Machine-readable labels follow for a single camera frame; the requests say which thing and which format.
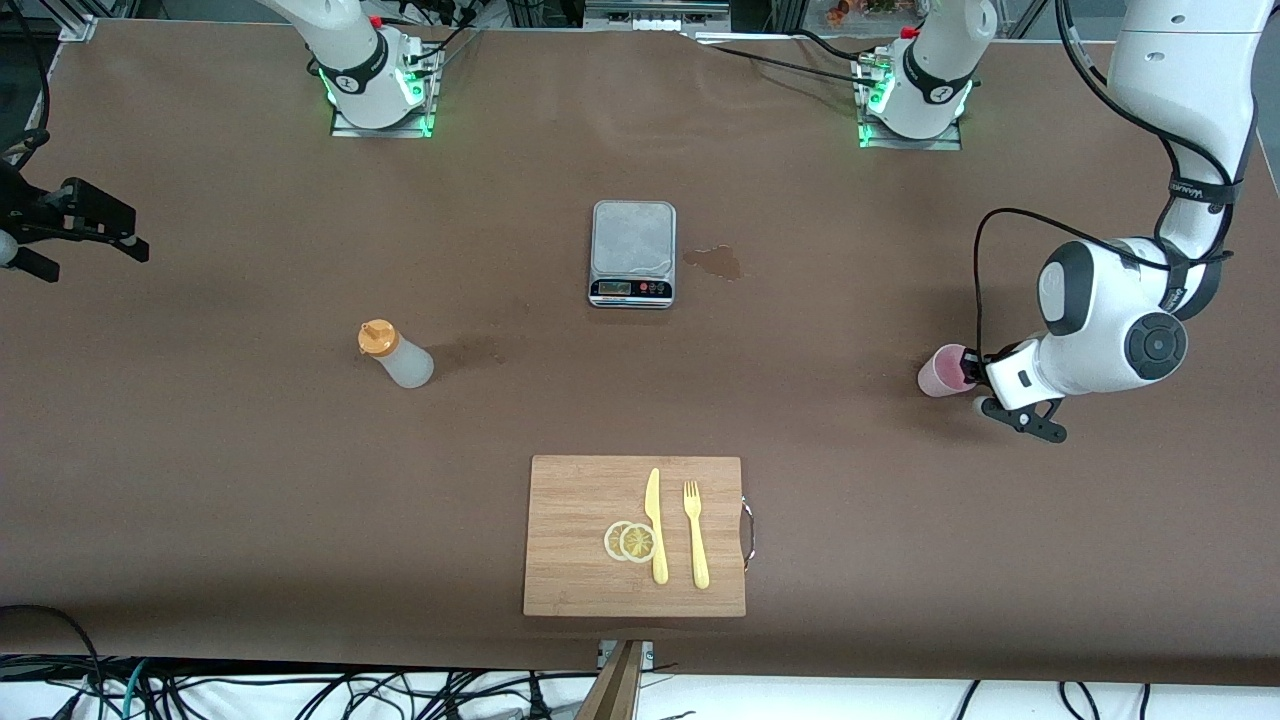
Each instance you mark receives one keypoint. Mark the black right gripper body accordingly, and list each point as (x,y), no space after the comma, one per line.
(30,212)

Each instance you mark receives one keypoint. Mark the pink plastic cup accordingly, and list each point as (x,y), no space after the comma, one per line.
(938,375)

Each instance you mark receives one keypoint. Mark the translucent sauce bottle orange cap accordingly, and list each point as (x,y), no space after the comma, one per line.
(400,360)

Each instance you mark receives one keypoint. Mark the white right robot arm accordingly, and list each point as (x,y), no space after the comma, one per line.
(365,90)

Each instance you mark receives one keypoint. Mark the brown liquid puddle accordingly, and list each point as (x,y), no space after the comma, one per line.
(718,262)

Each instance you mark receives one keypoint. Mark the yellow plastic fork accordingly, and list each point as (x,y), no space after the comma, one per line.
(697,540)

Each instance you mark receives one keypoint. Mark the brown table cover sheet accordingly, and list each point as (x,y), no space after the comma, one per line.
(300,500)

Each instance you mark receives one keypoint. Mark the yellow plastic knife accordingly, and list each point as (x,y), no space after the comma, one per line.
(656,520)

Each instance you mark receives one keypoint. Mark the silver digital kitchen scale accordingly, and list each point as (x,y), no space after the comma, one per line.
(632,240)

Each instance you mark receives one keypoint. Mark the orange toy food items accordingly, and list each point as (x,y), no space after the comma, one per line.
(860,10)

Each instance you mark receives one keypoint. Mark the lemon slice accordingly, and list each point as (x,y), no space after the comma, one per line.
(638,543)
(612,541)

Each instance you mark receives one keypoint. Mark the wooden cutting board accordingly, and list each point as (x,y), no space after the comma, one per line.
(570,540)

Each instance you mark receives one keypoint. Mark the wooden beam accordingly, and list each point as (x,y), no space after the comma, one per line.
(612,690)

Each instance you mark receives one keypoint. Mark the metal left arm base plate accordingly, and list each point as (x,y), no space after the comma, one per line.
(950,143)

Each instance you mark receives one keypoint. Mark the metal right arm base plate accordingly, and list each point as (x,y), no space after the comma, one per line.
(420,125)

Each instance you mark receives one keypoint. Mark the small metal bracket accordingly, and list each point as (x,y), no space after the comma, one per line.
(648,655)

